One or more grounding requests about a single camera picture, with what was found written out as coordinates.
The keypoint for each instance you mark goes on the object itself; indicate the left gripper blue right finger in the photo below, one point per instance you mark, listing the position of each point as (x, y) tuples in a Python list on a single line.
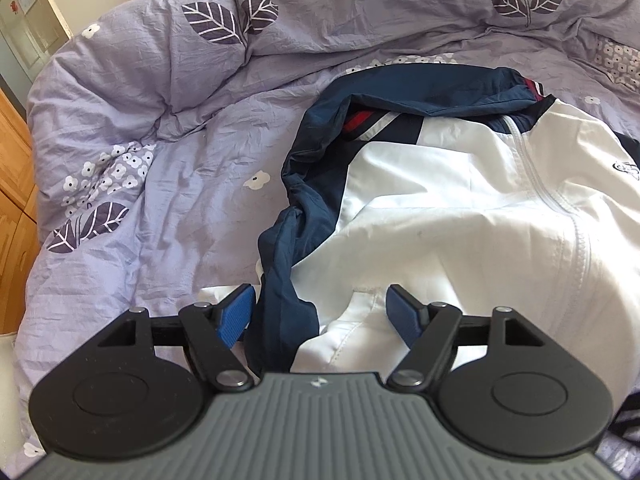
[(429, 331)]

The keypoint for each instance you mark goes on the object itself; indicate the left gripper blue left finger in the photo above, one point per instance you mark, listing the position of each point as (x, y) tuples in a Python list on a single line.
[(211, 330)]

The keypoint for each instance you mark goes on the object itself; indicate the navy white track jacket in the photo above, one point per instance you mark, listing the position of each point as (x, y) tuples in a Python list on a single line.
[(462, 184)]

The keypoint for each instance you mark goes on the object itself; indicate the purple floral duvet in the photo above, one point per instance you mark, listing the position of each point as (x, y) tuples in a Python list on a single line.
[(160, 133)]

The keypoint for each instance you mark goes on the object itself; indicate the wooden wardrobe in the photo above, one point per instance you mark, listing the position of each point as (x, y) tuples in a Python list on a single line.
[(19, 234)]

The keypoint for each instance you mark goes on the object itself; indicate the white door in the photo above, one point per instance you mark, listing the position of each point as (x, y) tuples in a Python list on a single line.
[(31, 32)]

